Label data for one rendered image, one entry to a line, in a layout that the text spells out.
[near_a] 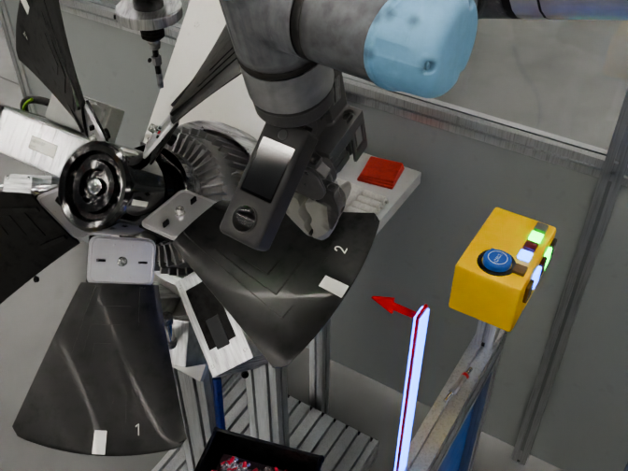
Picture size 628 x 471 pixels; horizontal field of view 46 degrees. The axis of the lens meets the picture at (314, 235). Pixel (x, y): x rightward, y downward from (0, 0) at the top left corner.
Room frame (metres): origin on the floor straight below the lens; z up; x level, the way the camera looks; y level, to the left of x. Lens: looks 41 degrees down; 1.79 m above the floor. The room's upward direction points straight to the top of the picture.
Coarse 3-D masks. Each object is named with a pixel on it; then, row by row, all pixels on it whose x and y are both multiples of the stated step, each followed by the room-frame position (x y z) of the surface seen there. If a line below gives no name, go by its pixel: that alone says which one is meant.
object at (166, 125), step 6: (168, 120) 0.86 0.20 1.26; (162, 126) 0.86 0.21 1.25; (168, 126) 0.80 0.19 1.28; (162, 132) 0.82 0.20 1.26; (150, 138) 0.86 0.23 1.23; (156, 138) 0.82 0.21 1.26; (162, 138) 0.79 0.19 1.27; (150, 144) 0.82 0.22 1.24; (156, 144) 0.79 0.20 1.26; (144, 150) 0.81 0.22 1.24; (150, 150) 0.79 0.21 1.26; (144, 156) 0.79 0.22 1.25
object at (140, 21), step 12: (168, 0) 0.76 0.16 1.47; (120, 12) 0.73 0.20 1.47; (132, 12) 0.73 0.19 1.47; (144, 12) 0.73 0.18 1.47; (156, 12) 0.73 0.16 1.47; (168, 12) 0.73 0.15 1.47; (180, 12) 0.74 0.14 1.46; (132, 24) 0.72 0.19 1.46; (144, 24) 0.71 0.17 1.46; (156, 24) 0.72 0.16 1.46; (168, 24) 0.72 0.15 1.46
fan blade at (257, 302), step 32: (192, 224) 0.72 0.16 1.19; (288, 224) 0.71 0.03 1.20; (352, 224) 0.70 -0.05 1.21; (192, 256) 0.67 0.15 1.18; (224, 256) 0.66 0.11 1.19; (256, 256) 0.66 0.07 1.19; (288, 256) 0.66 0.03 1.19; (320, 256) 0.65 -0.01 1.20; (352, 256) 0.65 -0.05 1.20; (224, 288) 0.62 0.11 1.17; (256, 288) 0.62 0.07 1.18; (288, 288) 0.61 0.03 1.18; (320, 288) 0.61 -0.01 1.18; (256, 320) 0.58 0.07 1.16; (288, 320) 0.58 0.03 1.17; (320, 320) 0.57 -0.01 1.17; (288, 352) 0.54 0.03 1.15
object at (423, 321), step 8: (424, 312) 0.57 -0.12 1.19; (424, 320) 0.56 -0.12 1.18; (424, 328) 0.57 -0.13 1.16; (424, 336) 0.57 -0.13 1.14; (416, 344) 0.56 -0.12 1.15; (416, 352) 0.56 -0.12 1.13; (416, 360) 0.56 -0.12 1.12; (416, 368) 0.56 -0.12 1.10; (416, 376) 0.56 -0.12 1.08; (416, 384) 0.57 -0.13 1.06; (416, 392) 0.57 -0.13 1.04; (408, 400) 0.56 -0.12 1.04; (408, 408) 0.56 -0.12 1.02; (408, 416) 0.56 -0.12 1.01; (408, 424) 0.56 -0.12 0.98; (408, 432) 0.56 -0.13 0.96; (408, 440) 0.57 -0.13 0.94; (408, 448) 0.57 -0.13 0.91; (400, 464) 0.56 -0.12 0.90
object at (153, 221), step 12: (180, 192) 0.79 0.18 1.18; (192, 192) 0.79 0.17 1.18; (168, 204) 0.77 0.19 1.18; (180, 204) 0.77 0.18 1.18; (204, 204) 0.77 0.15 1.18; (156, 216) 0.74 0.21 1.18; (168, 216) 0.74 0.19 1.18; (192, 216) 0.74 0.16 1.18; (156, 228) 0.72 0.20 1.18; (168, 228) 0.72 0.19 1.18; (180, 228) 0.72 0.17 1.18
